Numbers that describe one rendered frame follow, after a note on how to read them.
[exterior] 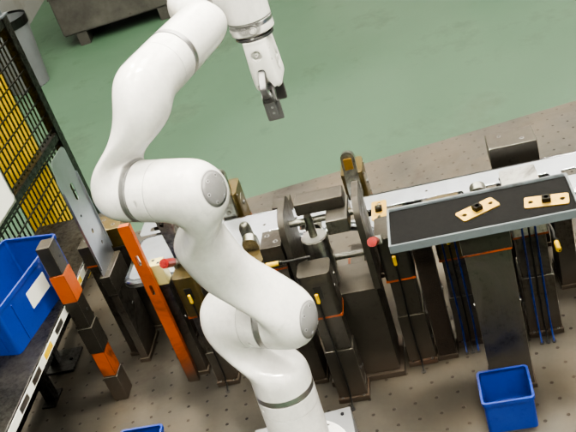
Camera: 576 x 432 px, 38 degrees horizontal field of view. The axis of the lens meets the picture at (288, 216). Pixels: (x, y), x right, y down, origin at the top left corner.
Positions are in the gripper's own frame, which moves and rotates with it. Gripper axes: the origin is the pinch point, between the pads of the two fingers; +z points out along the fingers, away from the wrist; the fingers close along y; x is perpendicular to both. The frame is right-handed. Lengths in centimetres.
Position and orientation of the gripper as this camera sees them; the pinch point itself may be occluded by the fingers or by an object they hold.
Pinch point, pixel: (277, 105)
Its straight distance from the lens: 169.0
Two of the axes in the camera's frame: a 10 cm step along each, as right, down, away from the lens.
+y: 0.6, -5.4, 8.4
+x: -9.6, 2.0, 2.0
